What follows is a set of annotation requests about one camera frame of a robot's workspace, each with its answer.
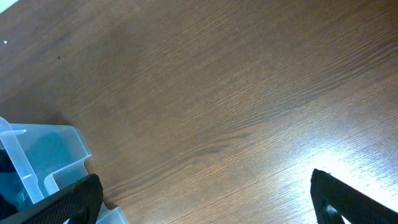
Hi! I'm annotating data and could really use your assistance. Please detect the clear plastic storage box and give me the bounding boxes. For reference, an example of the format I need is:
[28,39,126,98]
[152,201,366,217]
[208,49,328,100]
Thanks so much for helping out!
[1,119,127,224]

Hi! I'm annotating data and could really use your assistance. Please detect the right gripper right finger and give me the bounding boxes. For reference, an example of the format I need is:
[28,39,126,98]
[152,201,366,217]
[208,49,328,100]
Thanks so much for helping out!
[310,169,397,224]

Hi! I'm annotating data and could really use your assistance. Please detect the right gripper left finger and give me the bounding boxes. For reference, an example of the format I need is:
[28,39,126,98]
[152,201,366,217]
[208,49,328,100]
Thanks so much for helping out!
[1,174,103,224]

